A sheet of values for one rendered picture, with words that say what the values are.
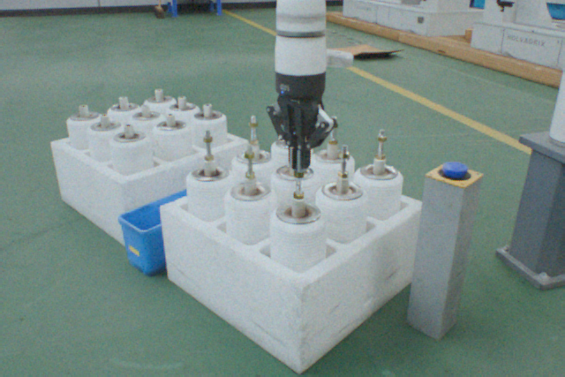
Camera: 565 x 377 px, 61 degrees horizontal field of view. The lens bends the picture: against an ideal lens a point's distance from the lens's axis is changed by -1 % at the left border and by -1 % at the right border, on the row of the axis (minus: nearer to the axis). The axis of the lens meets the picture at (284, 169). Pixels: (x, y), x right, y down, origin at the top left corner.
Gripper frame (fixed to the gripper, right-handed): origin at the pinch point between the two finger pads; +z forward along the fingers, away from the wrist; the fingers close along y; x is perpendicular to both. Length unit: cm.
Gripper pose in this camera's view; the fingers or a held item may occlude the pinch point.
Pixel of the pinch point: (299, 158)
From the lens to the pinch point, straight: 77.5
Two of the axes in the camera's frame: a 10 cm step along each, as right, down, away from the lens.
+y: 7.1, 2.8, -6.5
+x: 7.1, -2.8, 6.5
